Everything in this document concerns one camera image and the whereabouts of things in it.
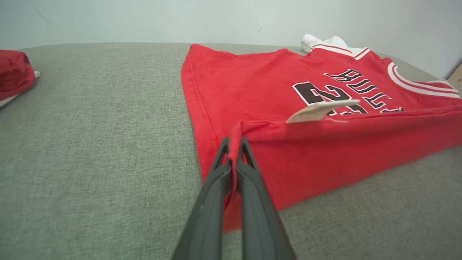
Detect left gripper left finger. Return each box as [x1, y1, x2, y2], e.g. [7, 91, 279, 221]
[173, 137, 232, 260]

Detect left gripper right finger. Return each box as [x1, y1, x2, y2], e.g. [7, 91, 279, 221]
[236, 137, 297, 260]

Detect red basketball jersey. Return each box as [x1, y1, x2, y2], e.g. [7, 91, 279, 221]
[180, 34, 462, 231]

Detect red and white shorts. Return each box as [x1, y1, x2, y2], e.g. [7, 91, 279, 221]
[0, 50, 40, 108]

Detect grey fabric sofa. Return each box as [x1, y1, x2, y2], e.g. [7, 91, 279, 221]
[0, 43, 462, 260]

